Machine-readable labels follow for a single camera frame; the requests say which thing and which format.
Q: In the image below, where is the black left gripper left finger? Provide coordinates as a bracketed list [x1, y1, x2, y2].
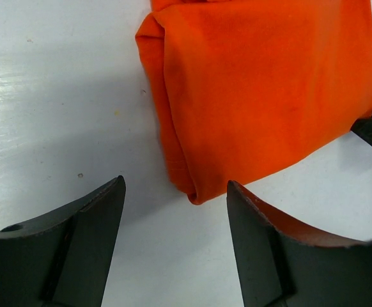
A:
[0, 177, 126, 306]

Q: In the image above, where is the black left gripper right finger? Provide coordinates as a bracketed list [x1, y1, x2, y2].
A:
[227, 181, 372, 306]

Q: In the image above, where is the orange t shirt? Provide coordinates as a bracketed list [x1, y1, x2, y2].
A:
[136, 1, 372, 205]

